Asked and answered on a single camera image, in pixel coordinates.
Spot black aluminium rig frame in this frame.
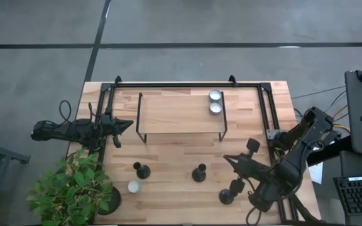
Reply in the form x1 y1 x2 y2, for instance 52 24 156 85
93 75 298 224

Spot black computer keyboard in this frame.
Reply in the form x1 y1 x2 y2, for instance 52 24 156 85
333 175 362 217

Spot black metal candlestick holder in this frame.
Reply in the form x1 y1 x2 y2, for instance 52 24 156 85
133 161 151 180
192 163 207 183
218 188 237 205

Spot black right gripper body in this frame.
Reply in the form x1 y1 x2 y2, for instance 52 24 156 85
230 137 272 195

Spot black support beam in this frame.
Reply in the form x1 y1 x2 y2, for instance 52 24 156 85
305 134 353 167

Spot green potted plant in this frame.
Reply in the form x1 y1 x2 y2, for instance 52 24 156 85
25 149 123 226

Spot silver tealight candle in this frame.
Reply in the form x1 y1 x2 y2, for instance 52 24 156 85
208 89 222 102
209 102 224 116

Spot white paper sheet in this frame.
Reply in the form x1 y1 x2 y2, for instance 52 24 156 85
308 161 324 185

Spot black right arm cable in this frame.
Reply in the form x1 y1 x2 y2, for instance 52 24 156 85
245 205 263 226

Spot yellow cable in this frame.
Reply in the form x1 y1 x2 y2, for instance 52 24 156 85
331 105 351 132

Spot thin grey cable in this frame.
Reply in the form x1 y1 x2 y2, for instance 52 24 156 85
291 85 347 100

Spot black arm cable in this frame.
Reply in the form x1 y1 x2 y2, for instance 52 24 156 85
245 205 263 226
58 99 72 124

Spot grey keyboard desk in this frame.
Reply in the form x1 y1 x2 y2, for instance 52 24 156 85
339 150 362 226

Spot wooden shelf riser black legs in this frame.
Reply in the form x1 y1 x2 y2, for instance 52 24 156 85
136 91 228 144

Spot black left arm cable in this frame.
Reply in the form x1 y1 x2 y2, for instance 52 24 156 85
58 99 72 124

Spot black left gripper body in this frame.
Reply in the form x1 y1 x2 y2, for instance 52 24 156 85
101 106 122 149

